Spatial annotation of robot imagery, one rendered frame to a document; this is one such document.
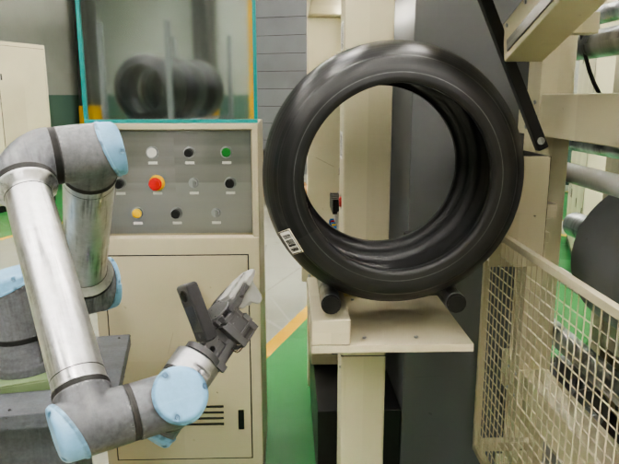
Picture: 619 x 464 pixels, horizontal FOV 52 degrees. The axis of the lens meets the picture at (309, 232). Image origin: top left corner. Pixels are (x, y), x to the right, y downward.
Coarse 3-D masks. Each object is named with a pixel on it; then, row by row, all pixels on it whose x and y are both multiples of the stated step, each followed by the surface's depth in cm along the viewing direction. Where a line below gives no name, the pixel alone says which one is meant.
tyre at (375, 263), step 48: (384, 48) 130; (432, 48) 131; (288, 96) 134; (336, 96) 128; (432, 96) 156; (480, 96) 130; (288, 144) 130; (480, 144) 157; (288, 192) 132; (480, 192) 159; (336, 240) 163; (384, 240) 166; (432, 240) 164; (480, 240) 136; (336, 288) 141; (384, 288) 138; (432, 288) 139
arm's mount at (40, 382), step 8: (40, 376) 166; (0, 384) 163; (8, 384) 163; (16, 384) 163; (24, 384) 163; (32, 384) 164; (40, 384) 164; (48, 384) 164; (0, 392) 162; (8, 392) 163
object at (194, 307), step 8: (184, 288) 117; (192, 288) 117; (184, 296) 118; (192, 296) 117; (200, 296) 118; (184, 304) 119; (192, 304) 117; (200, 304) 118; (192, 312) 118; (200, 312) 117; (192, 320) 119; (200, 320) 117; (208, 320) 118; (192, 328) 120; (200, 328) 118; (208, 328) 118; (200, 336) 119; (208, 336) 117
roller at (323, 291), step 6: (318, 282) 154; (324, 288) 144; (330, 288) 143; (324, 294) 141; (330, 294) 139; (336, 294) 141; (324, 300) 139; (330, 300) 139; (336, 300) 139; (324, 306) 139; (330, 306) 139; (336, 306) 139; (330, 312) 139; (336, 312) 140
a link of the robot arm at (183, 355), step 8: (176, 352) 116; (184, 352) 114; (192, 352) 114; (200, 352) 116; (176, 360) 114; (184, 360) 113; (192, 360) 113; (200, 360) 114; (208, 360) 114; (200, 368) 114; (208, 368) 114; (216, 368) 116; (208, 376) 114; (208, 384) 115
